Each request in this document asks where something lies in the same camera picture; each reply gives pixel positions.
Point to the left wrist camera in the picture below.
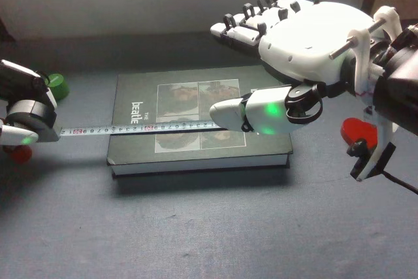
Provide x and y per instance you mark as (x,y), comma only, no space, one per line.
(372,161)

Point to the black Beatles book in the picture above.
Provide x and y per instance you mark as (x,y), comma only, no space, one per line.
(137,155)

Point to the red cylinder block with Q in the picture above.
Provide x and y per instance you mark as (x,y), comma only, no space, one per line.
(19,155)

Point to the green cylinder block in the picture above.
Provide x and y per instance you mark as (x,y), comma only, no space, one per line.
(60,88)

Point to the grey table cloth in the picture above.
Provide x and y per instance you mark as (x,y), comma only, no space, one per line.
(196,226)

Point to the red heart block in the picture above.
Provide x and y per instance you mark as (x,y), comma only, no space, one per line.
(356,128)

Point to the grey white tape measure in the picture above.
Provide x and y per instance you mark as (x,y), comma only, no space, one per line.
(130,128)

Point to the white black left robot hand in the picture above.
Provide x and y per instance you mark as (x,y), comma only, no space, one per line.
(19,78)

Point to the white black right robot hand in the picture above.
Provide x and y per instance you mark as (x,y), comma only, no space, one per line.
(310,40)

